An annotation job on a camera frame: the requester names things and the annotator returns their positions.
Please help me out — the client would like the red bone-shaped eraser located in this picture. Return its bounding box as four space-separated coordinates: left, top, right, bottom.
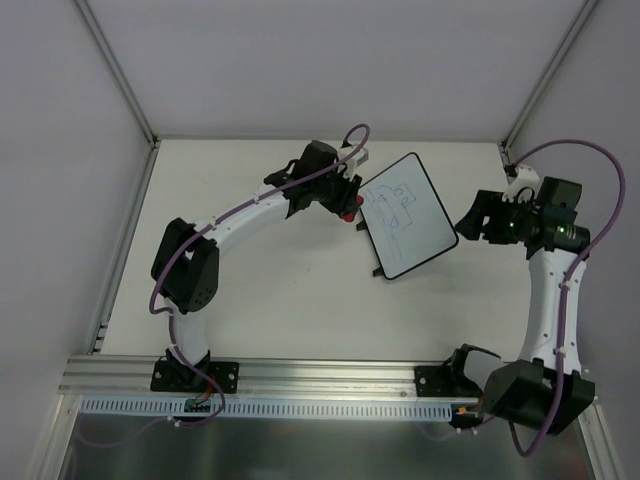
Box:
340 194 364 223

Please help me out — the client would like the black-framed small whiteboard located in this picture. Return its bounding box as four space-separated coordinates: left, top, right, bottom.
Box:
356 152 459 281

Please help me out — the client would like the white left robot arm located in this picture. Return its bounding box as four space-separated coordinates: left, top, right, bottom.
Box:
149 140 369 393

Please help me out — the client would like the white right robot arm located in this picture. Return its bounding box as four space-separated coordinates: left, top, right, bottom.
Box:
441 177 595 436

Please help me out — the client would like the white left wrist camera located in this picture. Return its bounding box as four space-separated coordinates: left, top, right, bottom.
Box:
337 146 369 179

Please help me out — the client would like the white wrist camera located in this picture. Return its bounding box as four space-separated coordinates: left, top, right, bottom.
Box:
337 146 369 179
502 165 540 204

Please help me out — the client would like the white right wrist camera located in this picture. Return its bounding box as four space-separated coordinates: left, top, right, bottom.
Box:
502 165 540 204

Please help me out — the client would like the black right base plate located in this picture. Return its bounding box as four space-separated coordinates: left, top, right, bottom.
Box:
413 365 482 398

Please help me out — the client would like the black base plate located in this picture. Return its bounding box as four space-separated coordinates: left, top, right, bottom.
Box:
150 355 240 394
413 365 482 398

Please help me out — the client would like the aluminium right corner post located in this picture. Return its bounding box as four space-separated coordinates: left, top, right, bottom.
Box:
499 0 601 154

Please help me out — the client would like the aluminium corner post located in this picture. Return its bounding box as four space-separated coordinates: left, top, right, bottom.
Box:
499 0 601 154
74 0 160 149

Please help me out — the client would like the white slotted cable duct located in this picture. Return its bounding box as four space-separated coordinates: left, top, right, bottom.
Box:
79 395 453 423

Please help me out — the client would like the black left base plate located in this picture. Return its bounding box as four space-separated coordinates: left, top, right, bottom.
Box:
150 355 240 394

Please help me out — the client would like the aluminium mounting rail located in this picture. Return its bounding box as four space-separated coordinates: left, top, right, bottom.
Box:
58 355 476 403

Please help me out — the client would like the aluminium left corner post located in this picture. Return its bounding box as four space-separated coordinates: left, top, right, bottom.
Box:
74 0 160 149

